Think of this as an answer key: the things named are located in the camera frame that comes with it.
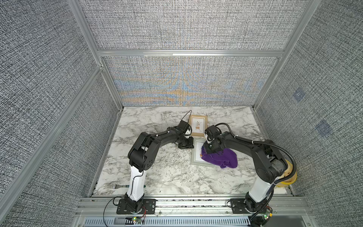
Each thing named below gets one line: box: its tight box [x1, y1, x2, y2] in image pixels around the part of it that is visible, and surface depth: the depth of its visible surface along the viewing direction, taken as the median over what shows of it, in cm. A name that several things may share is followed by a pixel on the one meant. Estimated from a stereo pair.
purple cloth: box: [200, 144, 238, 169], surface depth 88 cm
